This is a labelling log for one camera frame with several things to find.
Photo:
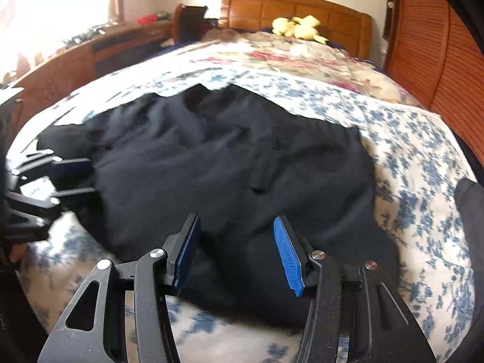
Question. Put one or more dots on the red bowl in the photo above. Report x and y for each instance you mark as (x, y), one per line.
(147, 20)

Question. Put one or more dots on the window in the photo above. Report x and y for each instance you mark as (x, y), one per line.
(39, 28)

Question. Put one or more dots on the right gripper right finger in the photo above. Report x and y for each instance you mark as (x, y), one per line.
(355, 312)

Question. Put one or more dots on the black double-breasted coat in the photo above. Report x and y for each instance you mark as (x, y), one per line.
(238, 161)

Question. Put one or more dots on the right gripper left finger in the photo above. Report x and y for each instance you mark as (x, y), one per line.
(92, 326)

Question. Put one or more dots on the long wooden desk cabinet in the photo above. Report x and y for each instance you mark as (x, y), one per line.
(59, 76)

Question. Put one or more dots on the yellow plush toy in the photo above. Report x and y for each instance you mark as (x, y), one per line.
(301, 28)

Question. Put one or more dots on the wooden chair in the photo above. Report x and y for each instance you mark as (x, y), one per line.
(188, 23)

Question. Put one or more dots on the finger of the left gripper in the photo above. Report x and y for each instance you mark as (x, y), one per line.
(70, 166)
(72, 196)

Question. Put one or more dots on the pink floral quilt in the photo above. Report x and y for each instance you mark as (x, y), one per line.
(306, 59)

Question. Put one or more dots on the folded grey garment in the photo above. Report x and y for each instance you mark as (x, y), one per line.
(469, 200)

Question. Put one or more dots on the blue floral white bedspread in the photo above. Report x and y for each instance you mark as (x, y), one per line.
(418, 164)

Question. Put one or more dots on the wooden louvred wardrobe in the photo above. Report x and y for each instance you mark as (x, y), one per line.
(433, 56)

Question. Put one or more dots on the wooden bed headboard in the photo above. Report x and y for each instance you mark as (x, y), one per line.
(344, 26)

